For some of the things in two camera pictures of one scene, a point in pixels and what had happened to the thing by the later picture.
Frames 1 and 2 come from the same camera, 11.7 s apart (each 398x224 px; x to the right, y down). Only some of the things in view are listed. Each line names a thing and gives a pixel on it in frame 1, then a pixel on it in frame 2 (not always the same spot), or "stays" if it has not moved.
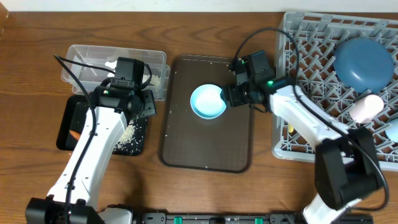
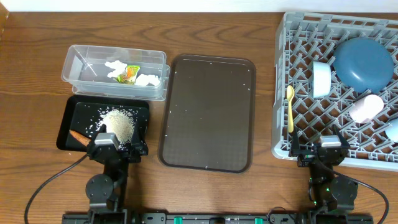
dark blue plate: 364,65 stays
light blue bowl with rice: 206,102 -> 321,79
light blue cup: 392,132 stays
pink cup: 366,109 stays
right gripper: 231,92 -> 295,151
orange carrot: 74,134 stays
